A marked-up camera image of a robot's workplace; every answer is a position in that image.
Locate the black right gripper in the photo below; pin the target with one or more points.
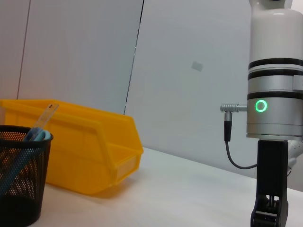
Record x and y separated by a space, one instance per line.
272 165

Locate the blue capped scissors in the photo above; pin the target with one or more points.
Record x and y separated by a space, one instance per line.
40 136

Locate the transparent plastic ruler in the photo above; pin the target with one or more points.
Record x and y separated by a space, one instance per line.
48 113

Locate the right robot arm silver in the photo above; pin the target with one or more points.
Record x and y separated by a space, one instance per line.
272 42

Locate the black mesh pen holder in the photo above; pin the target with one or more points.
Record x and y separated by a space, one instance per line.
28 208

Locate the yellow plastic bin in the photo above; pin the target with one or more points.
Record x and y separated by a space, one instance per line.
82 153

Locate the small grey wall sticker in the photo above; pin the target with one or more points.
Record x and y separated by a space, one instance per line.
198 66

